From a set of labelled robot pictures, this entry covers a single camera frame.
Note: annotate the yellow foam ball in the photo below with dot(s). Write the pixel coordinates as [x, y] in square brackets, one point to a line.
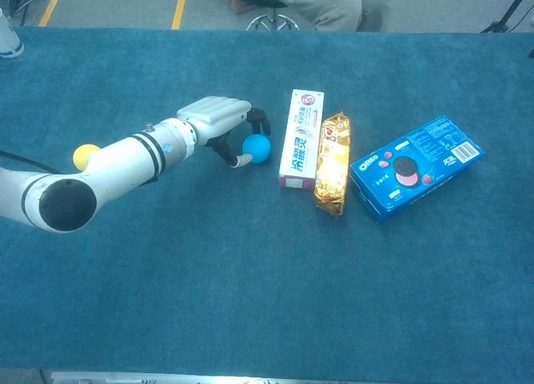
[83, 156]

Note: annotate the blue Oreo cookie box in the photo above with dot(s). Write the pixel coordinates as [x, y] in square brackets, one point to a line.
[417, 171]

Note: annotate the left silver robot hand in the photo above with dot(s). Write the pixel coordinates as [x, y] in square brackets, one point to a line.
[213, 114]

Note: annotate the white toothpaste box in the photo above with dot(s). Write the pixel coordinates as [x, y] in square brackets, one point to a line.
[301, 142]

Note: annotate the black stool with chrome base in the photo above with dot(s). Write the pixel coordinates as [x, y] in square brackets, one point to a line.
[271, 21]

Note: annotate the seated person in khaki trousers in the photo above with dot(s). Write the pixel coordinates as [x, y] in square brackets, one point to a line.
[329, 4]

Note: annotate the black tripod stand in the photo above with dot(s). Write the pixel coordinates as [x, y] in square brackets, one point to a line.
[507, 14]

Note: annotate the small blue foam ball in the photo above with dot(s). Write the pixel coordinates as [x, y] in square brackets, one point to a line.
[258, 150]

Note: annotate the teal carpet table cover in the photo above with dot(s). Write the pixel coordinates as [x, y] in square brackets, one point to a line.
[125, 275]

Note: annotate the gold foil snack packet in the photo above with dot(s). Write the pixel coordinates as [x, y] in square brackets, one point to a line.
[332, 167]

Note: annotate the yellow floor tape stripe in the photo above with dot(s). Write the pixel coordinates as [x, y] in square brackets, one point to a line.
[179, 10]

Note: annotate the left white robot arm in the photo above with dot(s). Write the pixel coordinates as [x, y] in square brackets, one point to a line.
[125, 163]

